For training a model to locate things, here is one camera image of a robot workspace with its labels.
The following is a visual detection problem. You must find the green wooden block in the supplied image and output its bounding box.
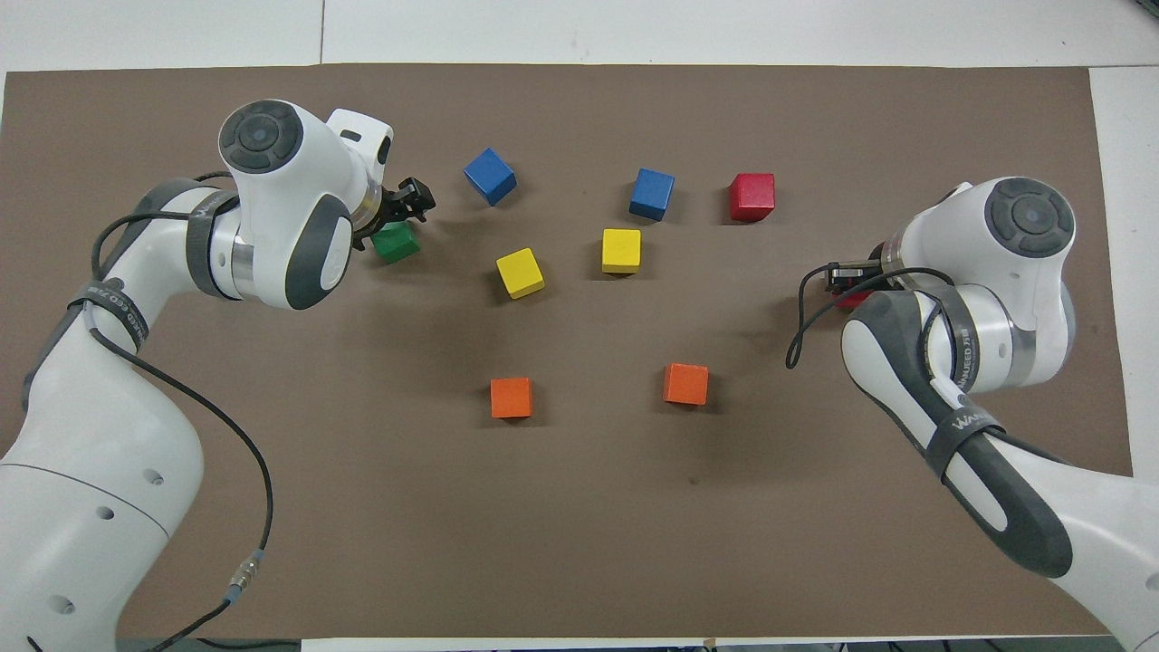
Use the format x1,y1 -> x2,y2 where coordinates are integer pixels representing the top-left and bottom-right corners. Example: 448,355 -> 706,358
371,221 -> 422,265

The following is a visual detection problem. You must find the black arm gripper cable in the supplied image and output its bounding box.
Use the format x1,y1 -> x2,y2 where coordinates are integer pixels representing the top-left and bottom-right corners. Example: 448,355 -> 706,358
785,261 -> 953,370
89,170 -> 274,652

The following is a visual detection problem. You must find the blue wooden block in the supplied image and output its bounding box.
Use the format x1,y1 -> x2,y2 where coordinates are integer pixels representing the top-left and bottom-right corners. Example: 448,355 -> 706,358
464,148 -> 518,207
628,168 -> 676,222

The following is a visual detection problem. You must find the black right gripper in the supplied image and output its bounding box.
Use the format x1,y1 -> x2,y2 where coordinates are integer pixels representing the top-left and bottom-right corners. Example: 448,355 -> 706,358
823,240 -> 899,296

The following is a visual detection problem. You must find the black right arm gripper cable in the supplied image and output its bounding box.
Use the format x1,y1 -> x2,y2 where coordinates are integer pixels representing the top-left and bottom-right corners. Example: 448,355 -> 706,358
785,261 -> 953,370

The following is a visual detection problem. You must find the brown table mat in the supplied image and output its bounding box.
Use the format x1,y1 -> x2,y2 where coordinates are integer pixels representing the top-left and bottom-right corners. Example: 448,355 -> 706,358
0,63 -> 1135,640

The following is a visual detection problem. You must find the yellow wooden block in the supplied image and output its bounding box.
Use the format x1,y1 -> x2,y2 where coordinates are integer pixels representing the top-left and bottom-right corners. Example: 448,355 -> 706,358
495,247 -> 547,300
601,228 -> 643,274

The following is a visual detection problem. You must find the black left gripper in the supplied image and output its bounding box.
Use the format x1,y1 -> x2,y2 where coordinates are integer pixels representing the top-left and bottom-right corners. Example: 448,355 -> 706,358
369,177 -> 438,238

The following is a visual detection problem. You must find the black left arm gripper cable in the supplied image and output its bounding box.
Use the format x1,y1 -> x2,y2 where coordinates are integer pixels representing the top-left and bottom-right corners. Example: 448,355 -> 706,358
89,170 -> 274,652

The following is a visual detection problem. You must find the orange wooden block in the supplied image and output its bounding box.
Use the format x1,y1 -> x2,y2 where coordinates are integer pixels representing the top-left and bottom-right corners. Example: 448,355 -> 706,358
490,377 -> 534,419
662,362 -> 710,406

